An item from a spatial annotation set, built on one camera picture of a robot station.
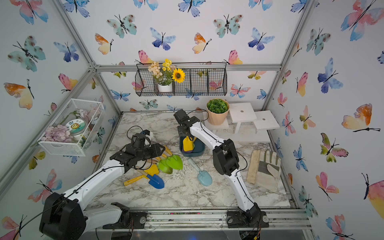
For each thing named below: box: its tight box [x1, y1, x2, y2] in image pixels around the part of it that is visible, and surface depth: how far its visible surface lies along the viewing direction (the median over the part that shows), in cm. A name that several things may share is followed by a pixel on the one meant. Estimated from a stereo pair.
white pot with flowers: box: [148, 58, 186, 93], surface depth 86 cm
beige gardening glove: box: [246, 149, 282, 191], surface depth 91 cm
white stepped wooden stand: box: [202, 102, 280, 143], surface depth 95 cm
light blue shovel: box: [188, 158, 213, 187], surface depth 90 cm
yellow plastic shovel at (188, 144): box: [183, 135, 197, 152], surface depth 96 cm
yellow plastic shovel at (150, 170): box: [123, 164, 160, 187], surface depth 90 cm
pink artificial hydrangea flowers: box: [41, 124, 73, 143], surface depth 61 cm
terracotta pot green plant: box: [206, 98, 230, 126], surface depth 87 cm
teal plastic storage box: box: [179, 135, 206, 157], surface depth 99 cm
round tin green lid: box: [65, 118, 87, 136], surface depth 67 cm
